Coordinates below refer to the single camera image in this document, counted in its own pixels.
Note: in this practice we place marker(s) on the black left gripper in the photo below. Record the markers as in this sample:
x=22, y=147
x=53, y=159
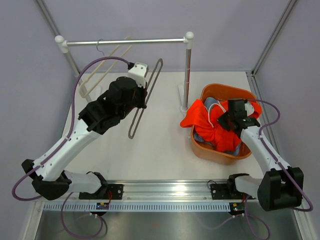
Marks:
x=142, y=91

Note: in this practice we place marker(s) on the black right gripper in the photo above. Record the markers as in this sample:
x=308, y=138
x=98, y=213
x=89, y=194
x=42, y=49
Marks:
x=221, y=120

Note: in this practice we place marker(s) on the orange shorts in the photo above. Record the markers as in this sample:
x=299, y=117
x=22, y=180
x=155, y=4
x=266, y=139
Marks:
x=212, y=125

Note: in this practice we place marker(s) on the light blue shorts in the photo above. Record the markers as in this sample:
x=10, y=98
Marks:
x=207, y=107

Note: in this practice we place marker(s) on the grey hanger with metal hook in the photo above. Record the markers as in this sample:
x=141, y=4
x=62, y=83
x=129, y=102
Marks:
x=149, y=87

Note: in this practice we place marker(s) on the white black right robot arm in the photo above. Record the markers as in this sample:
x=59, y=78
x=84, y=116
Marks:
x=265, y=160

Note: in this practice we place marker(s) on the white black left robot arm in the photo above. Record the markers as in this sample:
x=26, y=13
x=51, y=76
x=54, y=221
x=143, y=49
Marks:
x=50, y=179

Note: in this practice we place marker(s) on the orange plastic basket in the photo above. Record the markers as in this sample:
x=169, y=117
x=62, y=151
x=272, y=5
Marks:
x=205, y=151

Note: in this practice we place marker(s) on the silver clothes rack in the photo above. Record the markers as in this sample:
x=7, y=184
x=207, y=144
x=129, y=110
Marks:
x=188, y=40

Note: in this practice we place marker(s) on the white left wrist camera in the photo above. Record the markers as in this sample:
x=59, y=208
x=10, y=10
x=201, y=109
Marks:
x=138, y=73

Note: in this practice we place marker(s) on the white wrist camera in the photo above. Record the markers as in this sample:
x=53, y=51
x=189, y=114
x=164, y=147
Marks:
x=138, y=73
x=249, y=108

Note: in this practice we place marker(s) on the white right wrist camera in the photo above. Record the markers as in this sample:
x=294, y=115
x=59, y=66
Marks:
x=249, y=108

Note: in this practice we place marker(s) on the aluminium mounting rail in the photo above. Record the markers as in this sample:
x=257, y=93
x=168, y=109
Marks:
x=165, y=190

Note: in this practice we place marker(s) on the white slotted cable duct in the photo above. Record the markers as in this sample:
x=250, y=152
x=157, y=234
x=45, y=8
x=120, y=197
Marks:
x=140, y=207

